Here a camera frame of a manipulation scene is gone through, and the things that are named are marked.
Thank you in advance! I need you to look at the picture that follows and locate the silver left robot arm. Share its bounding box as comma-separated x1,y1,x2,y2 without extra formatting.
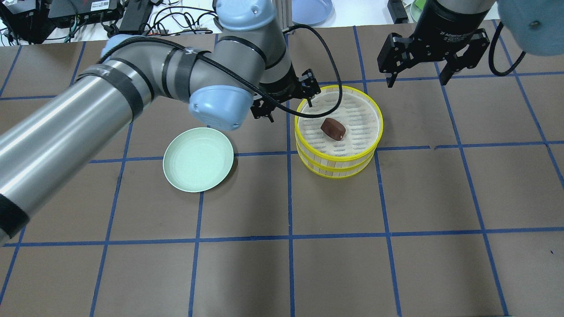
0,0,320,245

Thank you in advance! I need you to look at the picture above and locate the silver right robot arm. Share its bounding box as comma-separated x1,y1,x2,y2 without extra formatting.
377,0,564,88

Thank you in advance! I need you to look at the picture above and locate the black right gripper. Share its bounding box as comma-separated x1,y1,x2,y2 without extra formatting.
377,2,491,88

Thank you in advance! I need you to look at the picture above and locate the blue round plate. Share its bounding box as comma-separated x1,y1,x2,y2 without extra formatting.
291,0,333,26

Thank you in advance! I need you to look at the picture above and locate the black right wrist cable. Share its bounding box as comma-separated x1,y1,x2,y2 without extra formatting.
488,22,527,77

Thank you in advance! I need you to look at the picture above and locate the yellow steamer layer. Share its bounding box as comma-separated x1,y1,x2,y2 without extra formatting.
296,141,376,179
294,85,383,163

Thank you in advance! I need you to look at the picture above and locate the dark red bun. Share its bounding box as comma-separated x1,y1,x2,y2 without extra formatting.
320,117,346,142

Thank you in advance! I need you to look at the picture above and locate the black power brick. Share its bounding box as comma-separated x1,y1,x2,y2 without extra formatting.
118,0,153,35

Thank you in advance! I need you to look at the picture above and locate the yellow bottom steamer layer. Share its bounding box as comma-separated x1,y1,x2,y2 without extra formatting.
296,141,376,179

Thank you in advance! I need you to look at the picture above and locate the yellow top steamer layer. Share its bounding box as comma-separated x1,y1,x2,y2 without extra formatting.
294,85,383,163

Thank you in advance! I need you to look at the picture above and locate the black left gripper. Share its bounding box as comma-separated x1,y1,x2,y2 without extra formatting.
251,66,321,122

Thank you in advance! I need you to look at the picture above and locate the light green round plate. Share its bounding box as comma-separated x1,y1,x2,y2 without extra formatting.
162,128,234,192

